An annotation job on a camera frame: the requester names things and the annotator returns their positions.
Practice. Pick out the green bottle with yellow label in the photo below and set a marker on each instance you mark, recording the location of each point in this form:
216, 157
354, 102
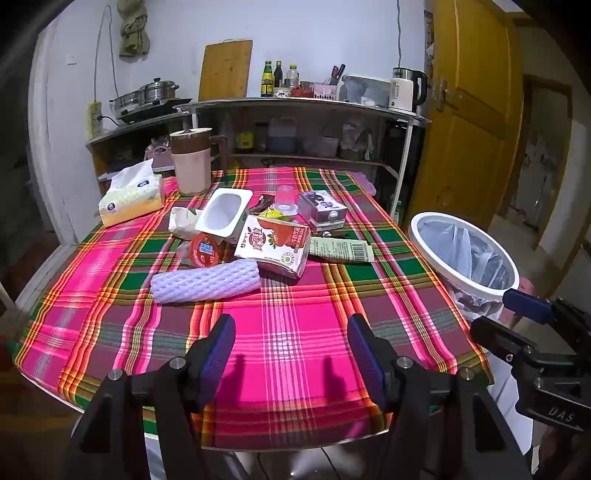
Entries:
266, 81

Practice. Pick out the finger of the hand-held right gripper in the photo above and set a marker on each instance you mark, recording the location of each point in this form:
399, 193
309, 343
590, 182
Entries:
526, 305
501, 339

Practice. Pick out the dark sauce bottle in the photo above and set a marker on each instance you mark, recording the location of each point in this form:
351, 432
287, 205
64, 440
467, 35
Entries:
278, 76

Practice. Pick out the white round trash bin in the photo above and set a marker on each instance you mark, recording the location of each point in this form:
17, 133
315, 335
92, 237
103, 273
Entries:
455, 273

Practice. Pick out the translucent plastic bin liner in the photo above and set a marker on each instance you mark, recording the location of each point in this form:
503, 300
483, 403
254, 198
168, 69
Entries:
466, 249

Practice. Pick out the red bowl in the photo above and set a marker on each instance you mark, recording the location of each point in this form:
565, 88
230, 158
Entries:
302, 90

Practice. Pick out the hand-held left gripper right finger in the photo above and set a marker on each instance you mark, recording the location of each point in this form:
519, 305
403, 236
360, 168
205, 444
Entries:
367, 360

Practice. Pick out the brown snack wrapper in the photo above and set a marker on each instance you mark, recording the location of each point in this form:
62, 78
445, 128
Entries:
263, 201

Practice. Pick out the lilac foam sleeve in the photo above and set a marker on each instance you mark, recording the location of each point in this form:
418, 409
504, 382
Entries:
205, 281

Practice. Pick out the yellowish power strip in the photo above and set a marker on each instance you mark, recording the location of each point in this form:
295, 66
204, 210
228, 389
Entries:
94, 117

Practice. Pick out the white electric kettle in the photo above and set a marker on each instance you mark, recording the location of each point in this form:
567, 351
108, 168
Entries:
401, 92

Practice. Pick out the bundle of plastic bags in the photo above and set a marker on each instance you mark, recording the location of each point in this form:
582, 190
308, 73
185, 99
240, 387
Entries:
355, 131

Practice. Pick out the yellow wooden door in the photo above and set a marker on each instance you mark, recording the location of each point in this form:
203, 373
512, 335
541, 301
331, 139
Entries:
466, 115

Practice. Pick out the pink pitcher with brown lid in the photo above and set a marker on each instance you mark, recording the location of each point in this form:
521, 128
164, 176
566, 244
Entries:
191, 161

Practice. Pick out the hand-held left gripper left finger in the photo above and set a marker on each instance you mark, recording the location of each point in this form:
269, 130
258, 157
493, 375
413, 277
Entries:
217, 355

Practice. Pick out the yellow white tissue pack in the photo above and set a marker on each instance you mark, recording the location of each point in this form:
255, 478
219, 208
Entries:
131, 196

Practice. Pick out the clear storage container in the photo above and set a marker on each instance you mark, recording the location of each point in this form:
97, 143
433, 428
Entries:
367, 90

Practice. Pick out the small grey printed box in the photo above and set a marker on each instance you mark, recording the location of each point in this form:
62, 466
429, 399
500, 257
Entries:
321, 210

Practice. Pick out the green hanging cloth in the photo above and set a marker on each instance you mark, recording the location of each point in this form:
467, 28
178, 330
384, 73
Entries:
134, 32

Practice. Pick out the yellow-labelled jar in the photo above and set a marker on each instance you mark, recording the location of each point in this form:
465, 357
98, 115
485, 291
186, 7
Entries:
244, 139

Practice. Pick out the grey side table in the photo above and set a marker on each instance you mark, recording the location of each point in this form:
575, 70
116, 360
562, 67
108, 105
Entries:
134, 131

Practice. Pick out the red strawberry milk carton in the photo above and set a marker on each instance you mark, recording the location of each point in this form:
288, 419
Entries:
272, 247

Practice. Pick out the green white wrapper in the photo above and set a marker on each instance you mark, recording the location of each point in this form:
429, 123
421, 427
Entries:
341, 250

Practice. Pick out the beige paper bag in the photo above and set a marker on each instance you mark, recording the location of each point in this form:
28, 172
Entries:
182, 221

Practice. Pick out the green plastic bottle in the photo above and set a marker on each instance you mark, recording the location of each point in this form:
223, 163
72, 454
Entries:
398, 208

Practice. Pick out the pink plastic bin lid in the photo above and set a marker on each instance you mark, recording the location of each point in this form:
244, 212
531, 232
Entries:
367, 183

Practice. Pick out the clear condiment bottle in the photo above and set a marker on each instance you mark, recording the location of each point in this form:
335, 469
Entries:
292, 76

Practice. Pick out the red-lidded jelly cup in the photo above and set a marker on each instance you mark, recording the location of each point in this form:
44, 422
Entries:
205, 249

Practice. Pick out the pink utensil box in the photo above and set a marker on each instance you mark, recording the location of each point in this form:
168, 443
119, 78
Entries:
325, 91

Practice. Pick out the wooden cutting board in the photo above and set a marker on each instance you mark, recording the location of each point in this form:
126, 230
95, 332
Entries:
226, 69

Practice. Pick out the pink basket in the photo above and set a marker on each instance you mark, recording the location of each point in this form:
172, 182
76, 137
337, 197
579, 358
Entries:
159, 154

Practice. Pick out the small steel pot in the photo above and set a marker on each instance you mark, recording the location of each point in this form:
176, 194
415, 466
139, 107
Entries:
125, 99

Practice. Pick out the yellow wrapper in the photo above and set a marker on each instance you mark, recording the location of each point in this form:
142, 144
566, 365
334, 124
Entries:
273, 213

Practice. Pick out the metal shelf unit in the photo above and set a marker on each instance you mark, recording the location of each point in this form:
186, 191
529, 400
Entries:
300, 104

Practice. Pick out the blue-grey jerry can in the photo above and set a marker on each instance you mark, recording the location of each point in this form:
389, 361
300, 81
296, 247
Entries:
281, 136

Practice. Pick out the white plastic tray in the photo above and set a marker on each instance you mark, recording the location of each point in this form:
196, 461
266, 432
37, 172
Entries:
224, 214

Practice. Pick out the clear plastic cup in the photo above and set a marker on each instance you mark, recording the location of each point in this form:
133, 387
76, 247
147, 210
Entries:
285, 198

